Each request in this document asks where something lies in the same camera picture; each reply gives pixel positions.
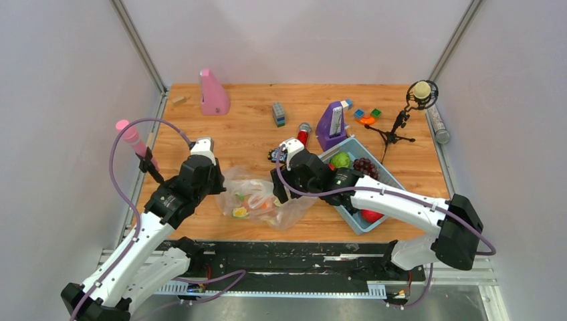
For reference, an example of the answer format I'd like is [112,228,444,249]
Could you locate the orange blue green toy bricks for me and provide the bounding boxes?
[353,108,382,125]

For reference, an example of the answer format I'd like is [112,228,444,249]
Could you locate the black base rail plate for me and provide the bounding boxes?
[183,241,426,294]

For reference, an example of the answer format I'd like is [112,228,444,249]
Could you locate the black owl toy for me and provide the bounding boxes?
[267,148,287,163]

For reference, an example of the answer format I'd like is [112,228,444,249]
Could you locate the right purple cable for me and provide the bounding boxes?
[274,150,497,311]

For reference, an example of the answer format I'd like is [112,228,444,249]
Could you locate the purple cable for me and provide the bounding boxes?
[68,118,247,321]
[274,150,497,311]

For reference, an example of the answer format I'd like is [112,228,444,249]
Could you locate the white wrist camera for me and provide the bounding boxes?
[279,138,305,171]
[190,137,217,165]

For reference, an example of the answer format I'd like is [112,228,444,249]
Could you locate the pink microphone on stand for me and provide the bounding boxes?
[115,120,164,184]

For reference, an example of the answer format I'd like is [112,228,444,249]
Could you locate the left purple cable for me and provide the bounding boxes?
[68,118,247,321]

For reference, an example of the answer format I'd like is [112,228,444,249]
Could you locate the black tripod microphone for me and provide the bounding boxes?
[364,80,439,163]

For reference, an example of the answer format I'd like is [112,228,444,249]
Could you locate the grey stacked toy bricks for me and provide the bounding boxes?
[272,102,286,127]

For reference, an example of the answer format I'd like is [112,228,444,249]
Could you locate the red apple front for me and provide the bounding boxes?
[360,209,384,224]

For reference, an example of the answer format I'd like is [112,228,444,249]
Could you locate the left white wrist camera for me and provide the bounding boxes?
[190,137,217,165]

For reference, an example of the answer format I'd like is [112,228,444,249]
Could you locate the purple metronome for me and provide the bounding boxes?
[316,100,349,151]

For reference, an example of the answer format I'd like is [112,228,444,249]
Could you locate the pink metronome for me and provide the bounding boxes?
[199,69,230,116]

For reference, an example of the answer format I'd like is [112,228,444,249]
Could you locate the clear plastic fruit bag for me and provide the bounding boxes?
[215,167,316,231]

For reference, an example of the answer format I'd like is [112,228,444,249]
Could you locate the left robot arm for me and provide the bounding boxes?
[61,152,226,320]

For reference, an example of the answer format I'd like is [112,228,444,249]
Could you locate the glitter clear tube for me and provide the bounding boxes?
[428,105,451,144]

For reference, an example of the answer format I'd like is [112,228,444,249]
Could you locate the light blue plastic basket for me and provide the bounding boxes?
[318,136,407,235]

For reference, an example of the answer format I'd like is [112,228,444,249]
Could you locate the dark purple grape bunch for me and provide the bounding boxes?
[352,158,379,180]

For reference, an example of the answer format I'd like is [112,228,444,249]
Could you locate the small wooden block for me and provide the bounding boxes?
[172,96,187,106]

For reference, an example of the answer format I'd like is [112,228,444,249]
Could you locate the red glitter microphone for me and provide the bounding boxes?
[296,122,312,146]

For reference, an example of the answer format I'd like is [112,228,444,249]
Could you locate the green guava back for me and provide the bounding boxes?
[329,152,352,169]

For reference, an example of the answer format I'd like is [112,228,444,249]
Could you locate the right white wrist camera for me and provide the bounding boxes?
[279,138,305,171]

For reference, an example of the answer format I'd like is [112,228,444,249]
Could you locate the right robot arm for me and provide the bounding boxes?
[270,148,484,280]

